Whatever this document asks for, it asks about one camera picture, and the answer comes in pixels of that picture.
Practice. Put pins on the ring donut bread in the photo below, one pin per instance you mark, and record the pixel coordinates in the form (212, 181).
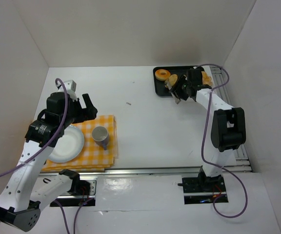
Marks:
(162, 74)

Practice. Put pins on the aluminium front rail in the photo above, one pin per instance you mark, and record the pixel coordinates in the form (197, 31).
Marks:
(144, 171)

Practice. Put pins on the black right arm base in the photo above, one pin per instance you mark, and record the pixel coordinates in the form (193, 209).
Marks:
(196, 193)

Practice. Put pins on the oval bread roll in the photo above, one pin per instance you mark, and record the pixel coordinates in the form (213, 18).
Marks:
(171, 80)

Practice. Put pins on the black food tray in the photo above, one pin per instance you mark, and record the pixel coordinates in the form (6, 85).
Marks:
(160, 87)

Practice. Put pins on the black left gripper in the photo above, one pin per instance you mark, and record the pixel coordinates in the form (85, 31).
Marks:
(82, 111)

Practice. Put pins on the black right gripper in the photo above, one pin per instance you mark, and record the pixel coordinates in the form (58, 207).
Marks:
(179, 88)

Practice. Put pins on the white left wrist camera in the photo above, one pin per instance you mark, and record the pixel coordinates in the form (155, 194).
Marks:
(69, 85)

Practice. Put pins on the aluminium side rail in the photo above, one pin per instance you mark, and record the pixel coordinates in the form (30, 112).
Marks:
(228, 130)

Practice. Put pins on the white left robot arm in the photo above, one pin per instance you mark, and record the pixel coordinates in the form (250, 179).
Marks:
(20, 203)

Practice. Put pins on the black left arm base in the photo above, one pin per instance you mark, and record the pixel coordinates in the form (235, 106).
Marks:
(85, 193)

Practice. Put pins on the purple ceramic mug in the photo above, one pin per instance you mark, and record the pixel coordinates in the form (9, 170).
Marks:
(100, 136)

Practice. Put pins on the stainless steel serving tongs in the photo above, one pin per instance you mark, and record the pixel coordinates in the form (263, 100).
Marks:
(172, 91)

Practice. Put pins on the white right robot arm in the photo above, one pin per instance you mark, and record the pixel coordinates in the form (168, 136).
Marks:
(209, 172)

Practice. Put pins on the yellow checkered cloth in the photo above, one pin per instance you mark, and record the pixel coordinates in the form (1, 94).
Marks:
(92, 157)

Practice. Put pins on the white ceramic plate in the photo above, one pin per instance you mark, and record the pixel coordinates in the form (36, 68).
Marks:
(69, 146)

